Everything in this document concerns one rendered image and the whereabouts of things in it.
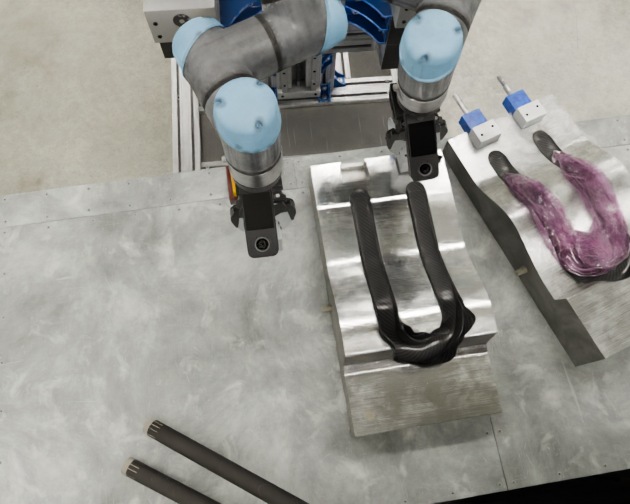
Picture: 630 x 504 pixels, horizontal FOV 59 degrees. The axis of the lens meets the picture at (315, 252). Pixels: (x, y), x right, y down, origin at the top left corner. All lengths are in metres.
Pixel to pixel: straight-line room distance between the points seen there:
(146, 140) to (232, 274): 1.19
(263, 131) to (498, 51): 1.92
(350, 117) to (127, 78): 0.92
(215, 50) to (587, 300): 0.75
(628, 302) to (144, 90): 1.83
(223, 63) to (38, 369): 0.69
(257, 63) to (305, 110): 1.23
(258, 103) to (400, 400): 0.58
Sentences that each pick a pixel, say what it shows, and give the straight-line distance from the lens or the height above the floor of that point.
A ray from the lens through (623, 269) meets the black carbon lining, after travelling 1.19.
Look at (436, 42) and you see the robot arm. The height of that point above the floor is 1.29.
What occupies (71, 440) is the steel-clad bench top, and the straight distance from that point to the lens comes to 1.12.
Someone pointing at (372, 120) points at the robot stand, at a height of 0.21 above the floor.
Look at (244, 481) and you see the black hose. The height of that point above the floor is 0.88.
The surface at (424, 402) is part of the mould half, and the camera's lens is 1.01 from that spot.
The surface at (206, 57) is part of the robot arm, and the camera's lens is 0.72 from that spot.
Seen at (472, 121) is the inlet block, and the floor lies 0.87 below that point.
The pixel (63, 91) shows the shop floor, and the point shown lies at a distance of 2.42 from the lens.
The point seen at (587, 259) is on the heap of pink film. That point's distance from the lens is 1.13.
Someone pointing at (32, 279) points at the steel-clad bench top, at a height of 0.80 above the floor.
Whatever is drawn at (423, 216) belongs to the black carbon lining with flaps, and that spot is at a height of 0.88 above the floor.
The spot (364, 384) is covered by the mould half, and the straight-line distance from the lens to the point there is 0.99.
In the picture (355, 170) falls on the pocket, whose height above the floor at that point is 0.86.
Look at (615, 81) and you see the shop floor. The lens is 2.60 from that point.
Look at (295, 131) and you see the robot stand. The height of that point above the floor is 0.21.
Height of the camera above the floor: 1.84
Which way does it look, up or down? 71 degrees down
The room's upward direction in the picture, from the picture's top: 4 degrees clockwise
